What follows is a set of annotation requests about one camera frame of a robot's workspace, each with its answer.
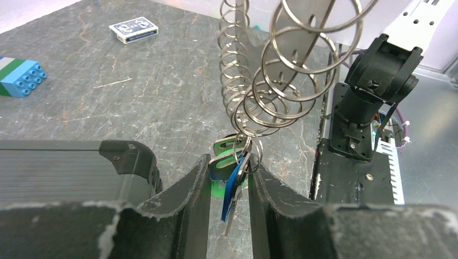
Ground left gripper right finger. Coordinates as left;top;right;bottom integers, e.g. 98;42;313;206
248;166;457;258

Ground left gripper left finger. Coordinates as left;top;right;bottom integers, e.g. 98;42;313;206
1;154;211;258

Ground blue key tag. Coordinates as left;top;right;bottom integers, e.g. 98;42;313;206
221;153;251;222

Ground green key tag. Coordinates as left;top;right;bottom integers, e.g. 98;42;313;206
208;134;247;199

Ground metal disc keyring with rings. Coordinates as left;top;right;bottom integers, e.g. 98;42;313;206
217;1;375;174

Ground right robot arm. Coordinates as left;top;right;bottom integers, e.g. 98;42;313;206
329;1;453;161

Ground dark grey hard case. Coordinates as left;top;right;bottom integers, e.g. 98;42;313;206
1;140;163;206

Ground blue playing card box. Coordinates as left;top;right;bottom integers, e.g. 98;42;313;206
109;17;159;44

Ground blue green stacked bricks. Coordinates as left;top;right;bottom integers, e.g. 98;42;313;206
1;56;47;98

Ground white cable duct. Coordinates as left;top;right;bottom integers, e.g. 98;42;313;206
376;138;405;205

